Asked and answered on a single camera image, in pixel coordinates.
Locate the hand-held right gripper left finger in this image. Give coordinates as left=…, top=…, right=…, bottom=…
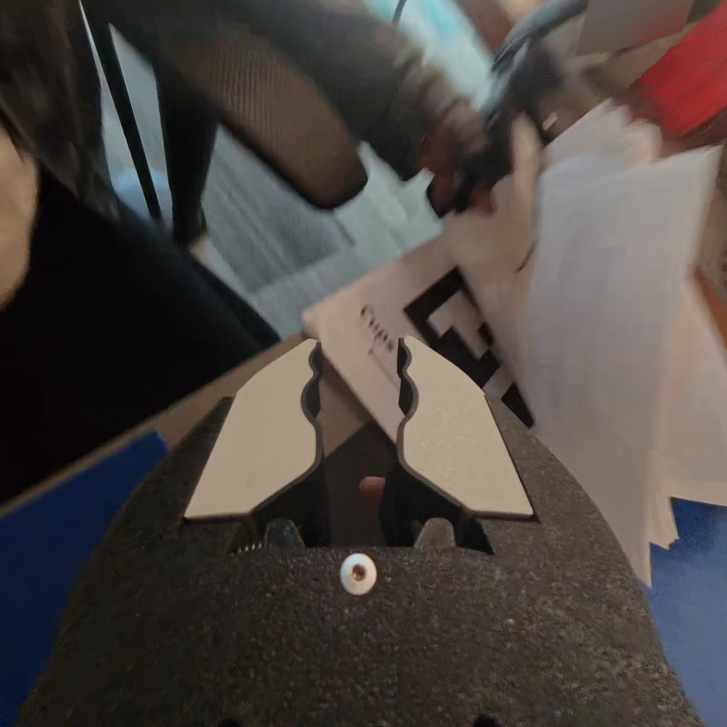
left=183, top=339, right=326, bottom=522

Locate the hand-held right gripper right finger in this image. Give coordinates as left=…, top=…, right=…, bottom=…
left=396, top=336, right=536, bottom=520

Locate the stack of white printed papers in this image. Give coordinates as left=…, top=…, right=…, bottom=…
left=303, top=102, right=727, bottom=587

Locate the blue desk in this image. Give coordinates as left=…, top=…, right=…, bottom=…
left=0, top=273, right=727, bottom=727

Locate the person's left hand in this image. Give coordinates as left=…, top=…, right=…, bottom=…
left=419, top=108, right=501, bottom=218

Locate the red object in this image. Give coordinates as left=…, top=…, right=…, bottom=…
left=633, top=3, right=727, bottom=140

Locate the black office chair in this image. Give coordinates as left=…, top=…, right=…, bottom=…
left=0, top=170, right=282, bottom=506

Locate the beige shirt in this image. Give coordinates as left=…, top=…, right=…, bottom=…
left=0, top=125, right=42, bottom=310

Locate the black metal pole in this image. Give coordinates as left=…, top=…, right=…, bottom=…
left=78, top=0, right=167, bottom=225

